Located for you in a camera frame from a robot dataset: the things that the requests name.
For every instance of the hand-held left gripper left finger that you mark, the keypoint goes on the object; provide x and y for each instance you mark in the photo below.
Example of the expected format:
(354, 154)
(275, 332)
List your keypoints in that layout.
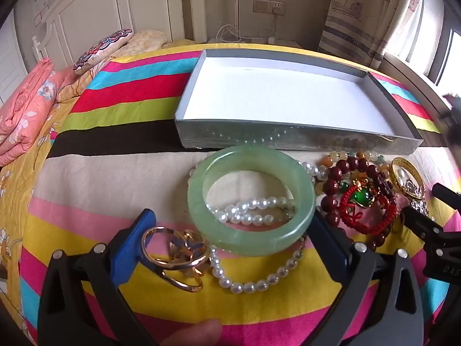
(132, 239)

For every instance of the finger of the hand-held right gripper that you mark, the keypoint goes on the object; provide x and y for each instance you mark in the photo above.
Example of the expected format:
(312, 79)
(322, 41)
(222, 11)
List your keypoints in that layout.
(417, 220)
(444, 191)

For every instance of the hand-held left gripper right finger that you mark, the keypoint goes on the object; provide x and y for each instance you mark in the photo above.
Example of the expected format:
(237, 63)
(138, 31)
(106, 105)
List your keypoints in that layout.
(328, 250)

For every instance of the silver brooch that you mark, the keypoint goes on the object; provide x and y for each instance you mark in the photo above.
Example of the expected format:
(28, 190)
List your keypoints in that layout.
(421, 206)

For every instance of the thin gold bangle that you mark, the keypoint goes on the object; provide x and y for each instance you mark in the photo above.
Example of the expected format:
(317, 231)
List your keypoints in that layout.
(396, 173)

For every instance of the green jade bangle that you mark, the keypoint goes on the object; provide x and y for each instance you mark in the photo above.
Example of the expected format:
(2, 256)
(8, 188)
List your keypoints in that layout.
(248, 158)

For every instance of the grey cardboard box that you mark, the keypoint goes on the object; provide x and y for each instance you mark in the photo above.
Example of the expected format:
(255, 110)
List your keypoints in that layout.
(273, 93)

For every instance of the person's left hand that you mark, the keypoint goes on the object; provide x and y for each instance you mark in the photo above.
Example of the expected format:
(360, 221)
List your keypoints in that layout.
(203, 333)

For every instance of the striped colourful cloth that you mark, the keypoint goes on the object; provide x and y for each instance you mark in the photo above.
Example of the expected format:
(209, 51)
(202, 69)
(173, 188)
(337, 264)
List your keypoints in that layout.
(126, 90)

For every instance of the window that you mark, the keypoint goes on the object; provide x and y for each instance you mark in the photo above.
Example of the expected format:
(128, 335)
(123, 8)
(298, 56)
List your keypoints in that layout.
(432, 36)

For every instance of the pink floral folded quilt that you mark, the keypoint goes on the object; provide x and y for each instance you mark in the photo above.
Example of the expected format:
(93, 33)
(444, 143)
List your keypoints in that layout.
(25, 115)

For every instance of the printed curtain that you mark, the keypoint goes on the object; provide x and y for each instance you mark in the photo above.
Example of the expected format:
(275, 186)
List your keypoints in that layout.
(356, 25)

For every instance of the embroidered pillow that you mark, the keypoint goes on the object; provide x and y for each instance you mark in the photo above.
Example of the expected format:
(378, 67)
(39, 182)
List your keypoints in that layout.
(104, 47)

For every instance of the pale yellow floral pillow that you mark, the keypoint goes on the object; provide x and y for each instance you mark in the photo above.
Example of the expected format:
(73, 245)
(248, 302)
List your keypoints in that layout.
(147, 39)

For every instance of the white wardrobe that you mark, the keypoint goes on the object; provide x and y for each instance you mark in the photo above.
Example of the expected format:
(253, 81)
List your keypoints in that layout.
(9, 61)

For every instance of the white nightstand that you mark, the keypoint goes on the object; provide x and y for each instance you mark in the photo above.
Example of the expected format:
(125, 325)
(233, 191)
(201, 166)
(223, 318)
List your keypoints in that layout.
(252, 41)

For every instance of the white wooden headboard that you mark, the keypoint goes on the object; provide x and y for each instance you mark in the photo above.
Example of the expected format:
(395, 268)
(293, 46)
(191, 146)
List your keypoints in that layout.
(90, 10)

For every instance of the white desk lamp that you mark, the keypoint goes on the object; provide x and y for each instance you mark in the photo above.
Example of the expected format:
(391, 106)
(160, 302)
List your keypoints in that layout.
(236, 3)

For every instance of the wall socket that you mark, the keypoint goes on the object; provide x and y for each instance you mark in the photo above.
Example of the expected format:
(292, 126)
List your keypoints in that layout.
(268, 7)

